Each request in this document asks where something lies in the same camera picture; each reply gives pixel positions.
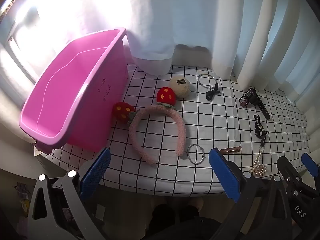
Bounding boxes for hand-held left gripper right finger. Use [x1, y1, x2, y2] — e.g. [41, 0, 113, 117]
[209, 148, 293, 240]

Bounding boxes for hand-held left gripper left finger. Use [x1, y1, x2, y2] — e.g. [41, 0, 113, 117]
[26, 148, 111, 240]

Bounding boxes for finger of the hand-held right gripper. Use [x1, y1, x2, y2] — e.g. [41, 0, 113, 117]
[301, 152, 320, 180]
[277, 156, 301, 198]

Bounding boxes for brown hair clip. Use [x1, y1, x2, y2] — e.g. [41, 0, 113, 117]
[219, 146, 243, 154]

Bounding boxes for pink plastic bin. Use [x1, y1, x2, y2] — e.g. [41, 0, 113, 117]
[19, 27, 128, 155]

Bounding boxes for silver bangle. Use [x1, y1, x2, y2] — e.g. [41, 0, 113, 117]
[198, 73, 217, 88]
[187, 144, 207, 165]

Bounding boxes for white black checkered tablecloth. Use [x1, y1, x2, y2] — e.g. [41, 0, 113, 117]
[45, 64, 312, 197]

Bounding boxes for pink strawberry headband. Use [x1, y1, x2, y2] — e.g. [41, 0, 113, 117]
[112, 86, 187, 166]

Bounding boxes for black wrist watch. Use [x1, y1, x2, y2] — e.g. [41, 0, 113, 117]
[244, 87, 271, 120]

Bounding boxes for beige fluffy scrunchie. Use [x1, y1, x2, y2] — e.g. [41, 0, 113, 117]
[169, 76, 191, 98]

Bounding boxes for white curtain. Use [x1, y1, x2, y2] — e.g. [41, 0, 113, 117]
[211, 0, 320, 153]
[126, 0, 215, 75]

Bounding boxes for pearl bead chain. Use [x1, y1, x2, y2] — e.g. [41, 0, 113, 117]
[250, 146, 268, 179]

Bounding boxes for black bow hair tie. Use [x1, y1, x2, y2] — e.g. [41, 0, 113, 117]
[205, 82, 222, 102]

